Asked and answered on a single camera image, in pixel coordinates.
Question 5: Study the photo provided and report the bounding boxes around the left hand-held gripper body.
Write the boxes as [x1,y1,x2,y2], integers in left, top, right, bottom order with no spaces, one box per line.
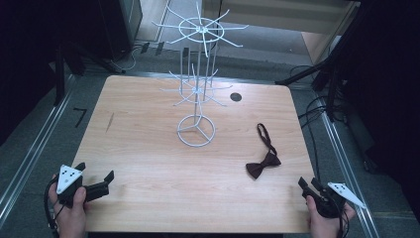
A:
[55,164,110,209]

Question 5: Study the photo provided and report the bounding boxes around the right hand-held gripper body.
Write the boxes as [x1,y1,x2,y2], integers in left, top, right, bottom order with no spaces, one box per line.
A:
[303,181,368,219]

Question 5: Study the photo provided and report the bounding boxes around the dark brown bow tie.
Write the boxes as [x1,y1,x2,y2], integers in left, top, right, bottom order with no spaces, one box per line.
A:
[245,122,282,180]

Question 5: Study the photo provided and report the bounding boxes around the white wire display rack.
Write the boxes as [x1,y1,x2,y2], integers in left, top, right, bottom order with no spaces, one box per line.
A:
[152,1,250,148]

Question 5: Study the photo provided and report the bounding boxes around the person's right hand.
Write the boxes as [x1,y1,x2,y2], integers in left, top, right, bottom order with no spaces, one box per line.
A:
[305,194,358,238]

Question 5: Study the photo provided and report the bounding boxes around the person's left hand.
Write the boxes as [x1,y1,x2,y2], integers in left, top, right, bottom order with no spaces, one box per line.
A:
[48,177,92,238]

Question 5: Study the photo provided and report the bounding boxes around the black metal stand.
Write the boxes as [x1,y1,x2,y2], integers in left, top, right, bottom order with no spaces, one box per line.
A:
[274,0,368,123]
[52,41,127,107]

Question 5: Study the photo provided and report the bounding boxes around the black cabinet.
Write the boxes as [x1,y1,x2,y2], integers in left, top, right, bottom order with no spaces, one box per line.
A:
[97,0,144,61]

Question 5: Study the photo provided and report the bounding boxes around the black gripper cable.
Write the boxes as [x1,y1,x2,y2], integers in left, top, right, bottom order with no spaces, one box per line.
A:
[335,197,352,238]
[44,177,60,238]

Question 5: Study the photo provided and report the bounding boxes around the aluminium floor rail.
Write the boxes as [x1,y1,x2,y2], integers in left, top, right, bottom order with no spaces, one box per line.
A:
[320,110,381,238]
[0,74,77,220]

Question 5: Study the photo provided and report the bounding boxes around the black floor cables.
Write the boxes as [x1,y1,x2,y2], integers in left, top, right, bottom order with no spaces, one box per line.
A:
[289,63,349,183]

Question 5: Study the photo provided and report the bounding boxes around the white cable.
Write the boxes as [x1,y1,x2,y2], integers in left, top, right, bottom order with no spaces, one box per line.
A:
[109,44,144,72]

